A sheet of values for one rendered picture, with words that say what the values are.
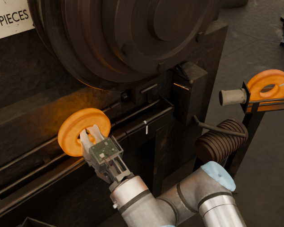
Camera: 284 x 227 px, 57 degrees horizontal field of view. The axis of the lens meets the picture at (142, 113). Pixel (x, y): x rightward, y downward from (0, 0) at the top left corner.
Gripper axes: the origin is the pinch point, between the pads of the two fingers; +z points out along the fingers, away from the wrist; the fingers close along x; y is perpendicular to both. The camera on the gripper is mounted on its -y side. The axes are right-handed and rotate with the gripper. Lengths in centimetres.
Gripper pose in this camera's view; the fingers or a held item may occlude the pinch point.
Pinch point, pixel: (84, 128)
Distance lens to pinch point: 77.3
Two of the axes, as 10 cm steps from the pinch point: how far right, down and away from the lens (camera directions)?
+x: -8.0, 4.2, -4.2
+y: 1.7, -5.2, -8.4
